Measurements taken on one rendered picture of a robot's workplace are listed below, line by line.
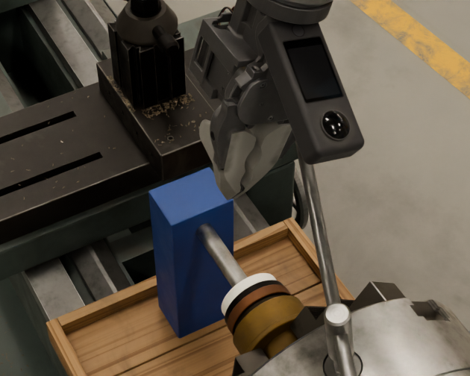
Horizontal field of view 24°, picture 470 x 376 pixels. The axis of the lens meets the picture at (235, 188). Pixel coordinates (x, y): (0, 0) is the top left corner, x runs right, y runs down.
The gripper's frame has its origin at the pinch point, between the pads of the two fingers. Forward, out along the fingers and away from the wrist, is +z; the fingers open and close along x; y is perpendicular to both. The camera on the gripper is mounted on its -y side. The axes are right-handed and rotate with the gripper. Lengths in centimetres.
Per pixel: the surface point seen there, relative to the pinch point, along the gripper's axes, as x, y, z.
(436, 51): -163, 121, 88
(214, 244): -10.1, 11.9, 20.6
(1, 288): -11, 60, 78
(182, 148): -18.3, 33.0, 25.4
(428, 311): -16.6, -12.4, 7.6
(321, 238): -3.4, -8.1, -1.2
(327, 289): -2.1, -12.2, 0.5
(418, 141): -140, 94, 95
